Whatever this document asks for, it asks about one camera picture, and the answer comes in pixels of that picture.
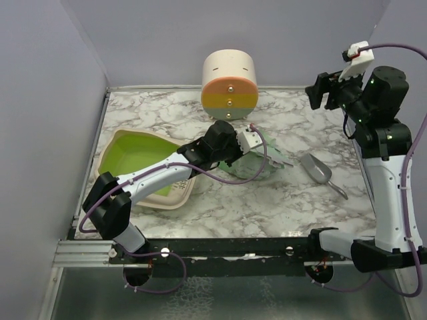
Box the green cat litter bag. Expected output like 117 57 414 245
218 129 290 180

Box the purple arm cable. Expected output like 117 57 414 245
77 125 268 234
353 43 427 297

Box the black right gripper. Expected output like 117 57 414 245
306 63 372 123

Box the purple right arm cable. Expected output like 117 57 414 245
353 43 427 297

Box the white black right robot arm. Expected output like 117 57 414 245
305 66 426 273

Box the grey plastic bag clip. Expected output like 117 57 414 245
264 146 294 169

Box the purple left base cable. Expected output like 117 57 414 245
116 251 187 295

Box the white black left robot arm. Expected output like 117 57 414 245
83 120 245 263

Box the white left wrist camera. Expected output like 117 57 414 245
236 125 263 155

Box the cream round drawer cabinet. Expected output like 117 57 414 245
201 49 259 121

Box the beige green litter box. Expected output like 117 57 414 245
94 129 195 210

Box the silver metal scoop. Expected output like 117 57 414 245
300 153 348 200

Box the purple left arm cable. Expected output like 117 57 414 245
77 125 268 234

